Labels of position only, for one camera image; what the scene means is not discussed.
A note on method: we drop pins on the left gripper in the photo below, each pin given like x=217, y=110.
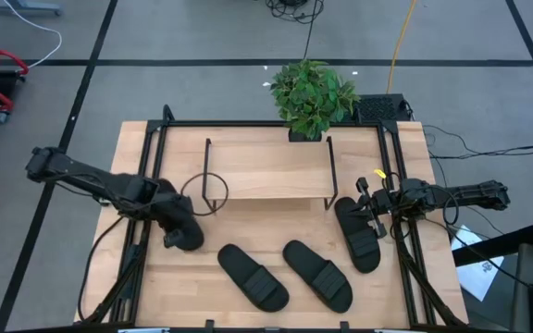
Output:
x=171, y=199

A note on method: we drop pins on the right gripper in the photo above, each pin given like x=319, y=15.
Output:
x=382, y=201

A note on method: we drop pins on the black rubber slide sandal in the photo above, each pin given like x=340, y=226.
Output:
x=359, y=245
x=194, y=236
x=308, y=263
x=243, y=268

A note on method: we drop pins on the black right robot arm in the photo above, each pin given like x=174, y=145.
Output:
x=470, y=192

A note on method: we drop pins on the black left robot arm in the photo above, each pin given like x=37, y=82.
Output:
x=86, y=176

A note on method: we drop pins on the yellow tag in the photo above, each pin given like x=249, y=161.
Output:
x=380, y=174

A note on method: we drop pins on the black plant pot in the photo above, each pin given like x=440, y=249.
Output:
x=296, y=136

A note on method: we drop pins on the black perforated box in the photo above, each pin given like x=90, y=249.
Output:
x=380, y=108

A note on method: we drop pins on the green leafy plant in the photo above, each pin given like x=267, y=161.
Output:
x=313, y=97

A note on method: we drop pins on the white paper sheet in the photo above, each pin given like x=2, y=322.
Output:
x=479, y=277

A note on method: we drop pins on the black desk beam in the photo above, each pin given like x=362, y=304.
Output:
x=498, y=245

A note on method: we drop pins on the blue grey desk leg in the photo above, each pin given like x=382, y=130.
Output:
x=26, y=7

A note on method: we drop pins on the black metal table frame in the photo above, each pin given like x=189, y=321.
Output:
x=389, y=152

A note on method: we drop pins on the wooden shelf with black frame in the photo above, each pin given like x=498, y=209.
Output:
x=266, y=171

